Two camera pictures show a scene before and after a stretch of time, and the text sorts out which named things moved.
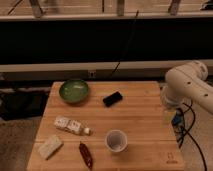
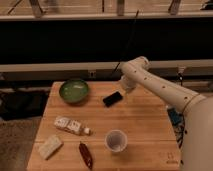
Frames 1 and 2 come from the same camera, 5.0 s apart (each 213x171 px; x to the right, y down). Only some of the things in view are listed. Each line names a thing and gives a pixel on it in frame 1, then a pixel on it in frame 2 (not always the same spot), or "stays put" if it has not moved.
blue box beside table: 178,121 stays put
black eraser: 112,99 stays put
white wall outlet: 91,74 stays put
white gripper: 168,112 → 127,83
